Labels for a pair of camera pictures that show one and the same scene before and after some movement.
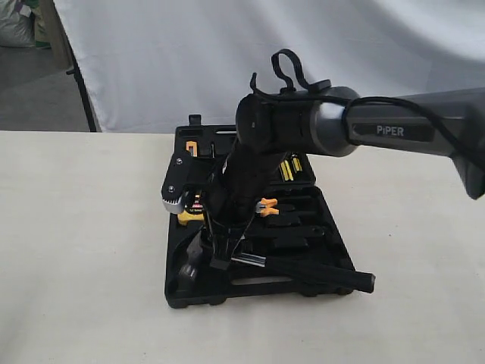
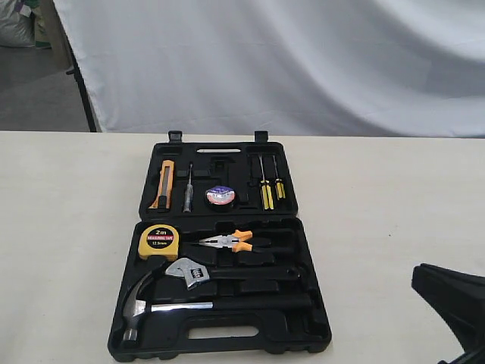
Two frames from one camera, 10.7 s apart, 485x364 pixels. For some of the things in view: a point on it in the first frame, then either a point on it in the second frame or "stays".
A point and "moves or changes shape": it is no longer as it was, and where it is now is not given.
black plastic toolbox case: x=251 y=224 moves or changes shape
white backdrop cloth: x=147 y=64 stays
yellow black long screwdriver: x=286 y=171 → x=265 y=190
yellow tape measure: x=195 y=213 → x=158 y=240
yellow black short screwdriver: x=296 y=164 → x=278 y=183
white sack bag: x=17 y=27 stays
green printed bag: x=42 y=37 stays
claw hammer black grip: x=198 y=265 → x=135 y=308
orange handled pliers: x=263 y=207 → x=240 y=240
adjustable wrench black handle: x=283 y=234 → x=196 y=272
